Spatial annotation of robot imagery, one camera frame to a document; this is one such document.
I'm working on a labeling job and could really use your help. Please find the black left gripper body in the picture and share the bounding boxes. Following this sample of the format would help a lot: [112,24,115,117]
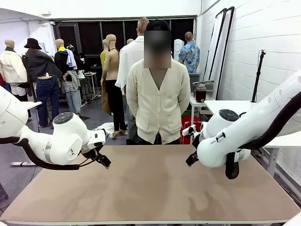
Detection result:
[81,145,104,163]

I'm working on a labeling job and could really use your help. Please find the white cylindrical appliance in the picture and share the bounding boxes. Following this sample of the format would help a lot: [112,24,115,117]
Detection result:
[173,39,183,62]

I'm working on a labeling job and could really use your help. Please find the black sleeved left arm cable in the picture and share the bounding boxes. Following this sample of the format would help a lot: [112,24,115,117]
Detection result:
[0,137,80,170]

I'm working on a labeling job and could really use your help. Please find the thin black camera cable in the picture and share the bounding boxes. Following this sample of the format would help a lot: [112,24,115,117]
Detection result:
[79,156,98,168]

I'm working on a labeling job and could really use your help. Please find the black sleeved right arm cable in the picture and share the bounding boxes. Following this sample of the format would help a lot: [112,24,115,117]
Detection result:
[225,91,301,180]

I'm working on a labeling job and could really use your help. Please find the black tripod stand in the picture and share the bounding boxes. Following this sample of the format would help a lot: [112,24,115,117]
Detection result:
[251,48,267,103]

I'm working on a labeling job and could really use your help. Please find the mannequin in white shirt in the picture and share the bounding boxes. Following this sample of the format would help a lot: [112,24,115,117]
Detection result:
[115,16,151,144]

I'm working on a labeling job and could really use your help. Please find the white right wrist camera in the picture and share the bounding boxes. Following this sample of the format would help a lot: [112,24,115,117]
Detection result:
[182,124,197,138]

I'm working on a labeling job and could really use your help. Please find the white cloth on floor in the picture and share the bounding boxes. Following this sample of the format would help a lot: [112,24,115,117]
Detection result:
[93,122,115,138]

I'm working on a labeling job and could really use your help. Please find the grey bin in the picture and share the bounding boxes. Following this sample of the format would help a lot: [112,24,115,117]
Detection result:
[188,72,200,94]

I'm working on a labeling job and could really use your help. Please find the black sleeved arm cable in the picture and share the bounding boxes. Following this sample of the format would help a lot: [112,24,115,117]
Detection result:
[225,91,301,180]
[0,137,80,170]

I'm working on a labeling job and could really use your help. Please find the large white table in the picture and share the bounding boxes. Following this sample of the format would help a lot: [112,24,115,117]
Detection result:
[204,100,301,177]

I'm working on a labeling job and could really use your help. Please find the mannequin in blue floral shirt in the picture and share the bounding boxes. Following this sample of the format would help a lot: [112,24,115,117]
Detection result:
[178,32,200,73]

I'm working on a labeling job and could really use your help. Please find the person in cream cardigan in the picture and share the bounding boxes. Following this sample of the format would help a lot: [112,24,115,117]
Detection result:
[126,20,191,145]

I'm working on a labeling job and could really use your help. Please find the red bag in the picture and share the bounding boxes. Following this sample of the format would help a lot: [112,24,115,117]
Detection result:
[180,110,203,145]

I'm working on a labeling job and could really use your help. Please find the small white side table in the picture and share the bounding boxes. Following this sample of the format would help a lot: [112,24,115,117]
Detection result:
[189,96,209,123]

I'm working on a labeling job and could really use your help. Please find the mannequin with black hat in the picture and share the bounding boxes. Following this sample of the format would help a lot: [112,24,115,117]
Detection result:
[22,38,63,128]

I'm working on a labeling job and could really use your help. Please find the mannequin in yellow top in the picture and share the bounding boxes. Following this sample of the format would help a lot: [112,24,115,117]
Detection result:
[100,39,110,70]

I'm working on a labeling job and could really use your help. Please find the mannequin in cream coat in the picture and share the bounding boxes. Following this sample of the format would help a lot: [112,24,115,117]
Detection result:
[0,39,28,96]

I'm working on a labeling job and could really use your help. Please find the mannequin black jacket yellow collar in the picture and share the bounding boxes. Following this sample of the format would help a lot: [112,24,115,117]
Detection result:
[54,39,82,116]

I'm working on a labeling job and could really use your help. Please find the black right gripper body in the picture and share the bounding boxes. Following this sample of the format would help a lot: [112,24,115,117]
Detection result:
[191,133,202,151]

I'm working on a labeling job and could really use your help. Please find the white stool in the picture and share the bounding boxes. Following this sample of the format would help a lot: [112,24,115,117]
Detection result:
[84,72,99,99]

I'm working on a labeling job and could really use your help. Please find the black cap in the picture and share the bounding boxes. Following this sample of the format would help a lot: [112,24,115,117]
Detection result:
[147,20,171,32]

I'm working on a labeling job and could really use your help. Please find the black-framed white panel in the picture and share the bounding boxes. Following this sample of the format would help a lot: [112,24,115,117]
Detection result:
[203,8,227,82]
[215,6,235,101]

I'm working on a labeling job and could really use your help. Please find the glass jar dark liquid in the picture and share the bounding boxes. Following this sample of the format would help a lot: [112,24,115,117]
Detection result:
[195,84,207,103]

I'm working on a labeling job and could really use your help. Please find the bare-torso mannequin black trousers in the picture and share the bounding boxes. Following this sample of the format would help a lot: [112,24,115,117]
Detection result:
[101,34,127,139]

